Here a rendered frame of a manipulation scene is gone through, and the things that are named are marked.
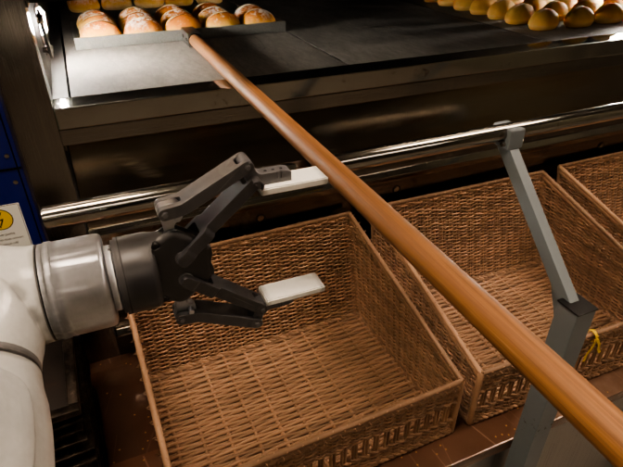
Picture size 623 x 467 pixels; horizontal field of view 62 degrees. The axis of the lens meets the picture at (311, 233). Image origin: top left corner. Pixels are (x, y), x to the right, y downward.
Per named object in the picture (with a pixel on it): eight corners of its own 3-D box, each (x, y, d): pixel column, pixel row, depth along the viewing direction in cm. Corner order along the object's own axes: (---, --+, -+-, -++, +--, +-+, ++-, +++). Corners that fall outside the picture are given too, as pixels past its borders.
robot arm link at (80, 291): (59, 301, 53) (120, 287, 55) (62, 361, 46) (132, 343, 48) (35, 225, 49) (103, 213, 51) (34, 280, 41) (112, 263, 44)
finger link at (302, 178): (251, 183, 52) (251, 176, 52) (316, 171, 54) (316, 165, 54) (261, 196, 50) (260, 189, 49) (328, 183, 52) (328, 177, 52)
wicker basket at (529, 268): (359, 291, 144) (364, 204, 129) (522, 247, 162) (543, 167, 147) (466, 431, 106) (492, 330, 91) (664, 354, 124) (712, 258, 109)
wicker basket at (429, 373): (135, 358, 123) (110, 262, 108) (347, 295, 143) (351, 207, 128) (181, 557, 86) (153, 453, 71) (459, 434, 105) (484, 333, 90)
